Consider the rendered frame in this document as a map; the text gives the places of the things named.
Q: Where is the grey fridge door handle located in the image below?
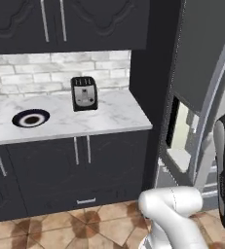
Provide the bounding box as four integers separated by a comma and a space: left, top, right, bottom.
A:
189, 28, 225, 193

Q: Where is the dark wall cupboard door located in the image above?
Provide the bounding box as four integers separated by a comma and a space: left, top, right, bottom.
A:
54, 0, 151, 53
0, 0, 57, 55

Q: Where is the short silver horizontal handle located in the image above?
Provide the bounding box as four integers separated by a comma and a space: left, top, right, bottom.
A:
76, 196, 97, 206

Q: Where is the silver base cupboard handle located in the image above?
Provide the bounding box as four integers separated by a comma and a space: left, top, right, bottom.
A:
85, 134, 93, 164
72, 136, 81, 166
0, 147, 8, 178

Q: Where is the dark base cupboard door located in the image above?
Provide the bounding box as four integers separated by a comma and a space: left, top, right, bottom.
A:
6, 136, 85, 218
80, 129, 151, 204
0, 145, 29, 225

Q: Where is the dark grey fridge door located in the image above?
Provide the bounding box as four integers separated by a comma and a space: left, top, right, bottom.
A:
170, 0, 225, 115

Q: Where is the dark blue white plate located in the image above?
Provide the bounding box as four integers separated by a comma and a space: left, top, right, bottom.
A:
11, 108, 52, 129

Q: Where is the silver wall cupboard handle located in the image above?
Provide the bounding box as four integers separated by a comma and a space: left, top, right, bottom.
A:
58, 0, 68, 43
39, 0, 51, 44

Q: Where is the black toaster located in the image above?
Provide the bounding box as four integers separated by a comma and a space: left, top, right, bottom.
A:
70, 75, 99, 113

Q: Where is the dark grey fridge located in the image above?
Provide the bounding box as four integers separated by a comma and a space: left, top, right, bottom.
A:
129, 0, 225, 212

